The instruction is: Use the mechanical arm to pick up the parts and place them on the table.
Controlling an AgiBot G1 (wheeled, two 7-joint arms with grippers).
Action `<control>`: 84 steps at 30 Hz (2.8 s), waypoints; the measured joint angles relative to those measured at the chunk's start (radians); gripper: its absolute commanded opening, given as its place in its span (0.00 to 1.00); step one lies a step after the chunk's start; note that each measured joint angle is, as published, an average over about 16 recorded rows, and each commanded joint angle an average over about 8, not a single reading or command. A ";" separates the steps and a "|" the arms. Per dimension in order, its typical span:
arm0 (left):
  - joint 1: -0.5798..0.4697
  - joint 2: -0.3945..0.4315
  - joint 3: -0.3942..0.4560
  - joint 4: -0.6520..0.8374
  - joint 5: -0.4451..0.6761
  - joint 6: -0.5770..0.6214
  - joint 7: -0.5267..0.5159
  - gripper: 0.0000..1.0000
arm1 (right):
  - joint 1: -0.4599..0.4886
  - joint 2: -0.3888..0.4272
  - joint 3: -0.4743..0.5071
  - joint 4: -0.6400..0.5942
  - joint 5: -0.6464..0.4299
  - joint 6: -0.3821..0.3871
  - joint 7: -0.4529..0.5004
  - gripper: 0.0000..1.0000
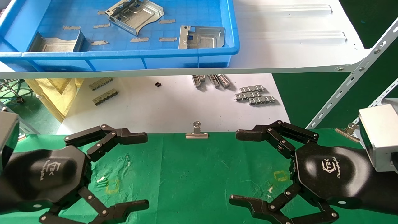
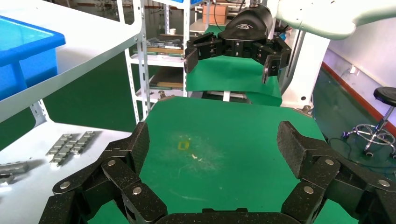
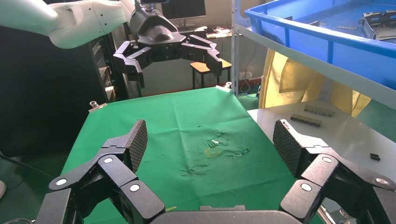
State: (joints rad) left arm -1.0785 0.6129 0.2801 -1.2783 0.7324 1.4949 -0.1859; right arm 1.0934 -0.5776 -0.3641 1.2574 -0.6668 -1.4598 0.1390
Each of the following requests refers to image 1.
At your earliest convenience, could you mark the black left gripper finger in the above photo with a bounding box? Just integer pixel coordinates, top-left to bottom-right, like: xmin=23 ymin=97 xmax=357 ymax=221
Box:
xmin=64 ymin=124 xmax=148 ymax=162
xmin=39 ymin=187 xmax=150 ymax=224

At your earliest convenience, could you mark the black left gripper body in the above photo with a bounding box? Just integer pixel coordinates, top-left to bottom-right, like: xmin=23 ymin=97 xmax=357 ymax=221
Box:
xmin=0 ymin=145 xmax=92 ymax=216

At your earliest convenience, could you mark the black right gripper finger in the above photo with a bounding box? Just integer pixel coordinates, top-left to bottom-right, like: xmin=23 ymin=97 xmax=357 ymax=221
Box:
xmin=236 ymin=120 xmax=320 ymax=159
xmin=229 ymin=182 xmax=340 ymax=224

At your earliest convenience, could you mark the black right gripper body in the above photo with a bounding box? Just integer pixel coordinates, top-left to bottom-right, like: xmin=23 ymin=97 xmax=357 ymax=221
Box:
xmin=294 ymin=145 xmax=398 ymax=216

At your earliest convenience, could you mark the stamped sheet metal bracket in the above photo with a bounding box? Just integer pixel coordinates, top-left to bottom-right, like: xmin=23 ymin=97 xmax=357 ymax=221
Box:
xmin=105 ymin=0 xmax=164 ymax=36

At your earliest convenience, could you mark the dark metal link strip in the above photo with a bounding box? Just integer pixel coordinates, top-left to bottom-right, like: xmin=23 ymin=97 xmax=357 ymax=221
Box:
xmin=89 ymin=78 xmax=114 ymax=91
xmin=92 ymin=89 xmax=119 ymax=106

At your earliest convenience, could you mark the green table cloth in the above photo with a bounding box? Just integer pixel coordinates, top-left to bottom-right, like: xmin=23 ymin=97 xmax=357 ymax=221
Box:
xmin=0 ymin=128 xmax=398 ymax=224

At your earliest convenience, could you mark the blue plastic tray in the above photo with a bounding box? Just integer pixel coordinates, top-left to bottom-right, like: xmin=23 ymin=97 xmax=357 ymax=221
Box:
xmin=0 ymin=0 xmax=240 ymax=72

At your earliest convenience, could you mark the yellow plastic bag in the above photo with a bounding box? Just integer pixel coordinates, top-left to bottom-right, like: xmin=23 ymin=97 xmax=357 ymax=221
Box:
xmin=25 ymin=78 xmax=84 ymax=123

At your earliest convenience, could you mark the white slotted angle bar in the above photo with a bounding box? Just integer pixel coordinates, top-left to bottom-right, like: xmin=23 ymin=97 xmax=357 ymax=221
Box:
xmin=306 ymin=18 xmax=398 ymax=129
xmin=353 ymin=78 xmax=398 ymax=125

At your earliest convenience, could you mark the white metal shelf board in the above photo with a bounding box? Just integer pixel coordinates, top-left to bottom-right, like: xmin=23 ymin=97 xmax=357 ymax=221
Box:
xmin=0 ymin=0 xmax=378 ymax=79

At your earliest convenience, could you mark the flat sheet metal plate part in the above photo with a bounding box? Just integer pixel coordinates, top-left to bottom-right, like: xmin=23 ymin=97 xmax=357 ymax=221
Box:
xmin=179 ymin=26 xmax=226 ymax=49

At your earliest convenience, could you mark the sheet metal part curved cutout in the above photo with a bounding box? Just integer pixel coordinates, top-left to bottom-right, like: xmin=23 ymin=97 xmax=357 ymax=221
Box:
xmin=29 ymin=30 xmax=85 ymax=52

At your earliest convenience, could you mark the grey metal frame bar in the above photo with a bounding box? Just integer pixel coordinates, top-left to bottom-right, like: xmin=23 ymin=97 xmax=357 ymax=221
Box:
xmin=0 ymin=102 xmax=41 ymax=135

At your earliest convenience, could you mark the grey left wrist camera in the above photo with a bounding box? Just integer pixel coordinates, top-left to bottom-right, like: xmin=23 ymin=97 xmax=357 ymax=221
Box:
xmin=0 ymin=110 xmax=20 ymax=170

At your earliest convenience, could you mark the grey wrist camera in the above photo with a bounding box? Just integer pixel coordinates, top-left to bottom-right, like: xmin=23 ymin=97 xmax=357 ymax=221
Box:
xmin=0 ymin=110 xmax=20 ymax=170
xmin=358 ymin=104 xmax=398 ymax=173

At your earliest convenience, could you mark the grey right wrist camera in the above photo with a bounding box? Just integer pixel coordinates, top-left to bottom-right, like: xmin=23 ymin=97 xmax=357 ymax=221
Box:
xmin=358 ymin=104 xmax=398 ymax=173

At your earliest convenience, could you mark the grey cable bundle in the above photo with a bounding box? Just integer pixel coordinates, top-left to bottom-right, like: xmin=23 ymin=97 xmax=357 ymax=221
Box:
xmin=0 ymin=79 xmax=25 ymax=104

